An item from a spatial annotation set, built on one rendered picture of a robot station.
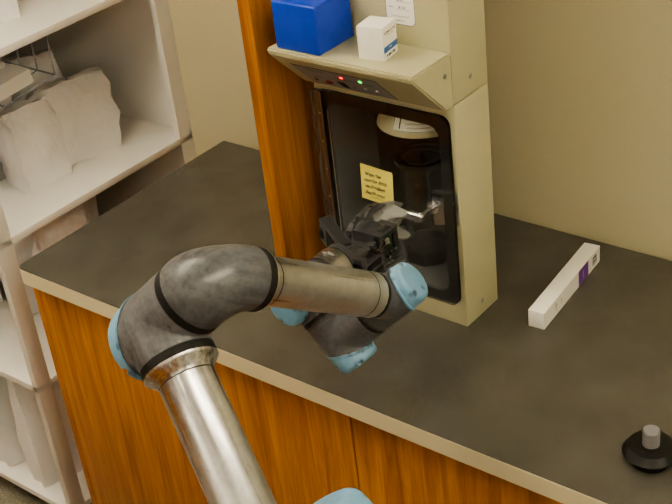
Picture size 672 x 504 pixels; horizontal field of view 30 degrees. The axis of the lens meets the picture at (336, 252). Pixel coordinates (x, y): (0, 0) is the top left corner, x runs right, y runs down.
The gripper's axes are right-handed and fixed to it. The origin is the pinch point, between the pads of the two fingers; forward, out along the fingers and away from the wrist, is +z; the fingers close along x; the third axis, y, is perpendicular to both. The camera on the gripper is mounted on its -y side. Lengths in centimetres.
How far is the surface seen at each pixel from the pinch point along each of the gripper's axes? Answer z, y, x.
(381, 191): 4.3, -6.2, 0.7
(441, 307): 5.4, 4.3, -23.3
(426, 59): 1.4, 9.6, 30.9
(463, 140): 7.7, 11.3, 13.2
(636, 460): -16, 56, -25
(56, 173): 12, -118, -22
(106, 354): -21, -70, -42
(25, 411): -15, -122, -82
